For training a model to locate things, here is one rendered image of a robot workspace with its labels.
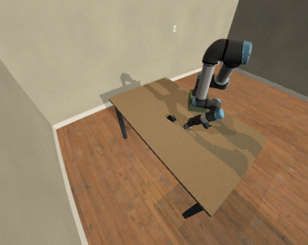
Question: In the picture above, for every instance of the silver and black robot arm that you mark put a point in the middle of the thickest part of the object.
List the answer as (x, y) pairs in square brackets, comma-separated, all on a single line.
[(235, 53)]

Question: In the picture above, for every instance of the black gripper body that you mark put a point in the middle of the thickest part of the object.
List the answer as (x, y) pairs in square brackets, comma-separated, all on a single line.
[(197, 120)]

